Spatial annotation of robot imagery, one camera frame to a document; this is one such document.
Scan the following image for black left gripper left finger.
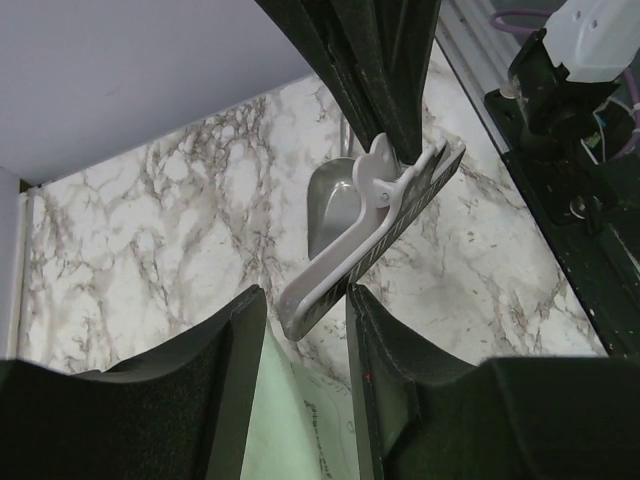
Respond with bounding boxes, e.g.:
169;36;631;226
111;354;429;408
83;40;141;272
1;286;267;479

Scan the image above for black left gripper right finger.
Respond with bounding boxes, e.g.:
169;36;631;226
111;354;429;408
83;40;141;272
346;284;639;479

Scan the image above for grey plastic bag clip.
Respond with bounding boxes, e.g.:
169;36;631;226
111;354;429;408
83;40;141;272
277;133;466;342

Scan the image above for green cat litter bag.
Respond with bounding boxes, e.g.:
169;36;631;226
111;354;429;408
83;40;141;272
241;327;360;480

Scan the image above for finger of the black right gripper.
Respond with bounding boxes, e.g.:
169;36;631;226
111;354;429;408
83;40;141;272
258;1;400;156
330;0;441;165

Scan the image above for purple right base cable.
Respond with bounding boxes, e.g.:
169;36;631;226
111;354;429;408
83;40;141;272
488;9;640;161

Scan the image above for silver metal scoop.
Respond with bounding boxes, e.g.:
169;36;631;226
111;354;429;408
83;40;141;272
307;114;361;260

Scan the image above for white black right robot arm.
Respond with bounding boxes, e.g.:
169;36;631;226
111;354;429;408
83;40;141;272
259;1;639;164

